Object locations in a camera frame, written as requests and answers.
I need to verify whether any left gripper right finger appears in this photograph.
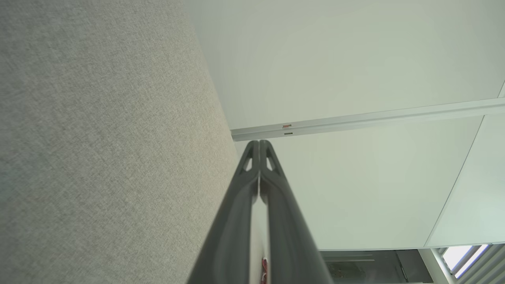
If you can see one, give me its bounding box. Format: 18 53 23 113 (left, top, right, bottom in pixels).
258 140 334 284

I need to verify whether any dark glass cabinet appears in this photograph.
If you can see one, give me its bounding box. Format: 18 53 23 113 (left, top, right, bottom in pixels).
320 250 435 284

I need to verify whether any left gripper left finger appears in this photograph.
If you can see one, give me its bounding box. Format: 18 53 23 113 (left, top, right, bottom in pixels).
187 140 260 284

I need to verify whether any bright window with blinds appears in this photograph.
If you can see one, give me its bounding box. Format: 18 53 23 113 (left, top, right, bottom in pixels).
437 243 505 284

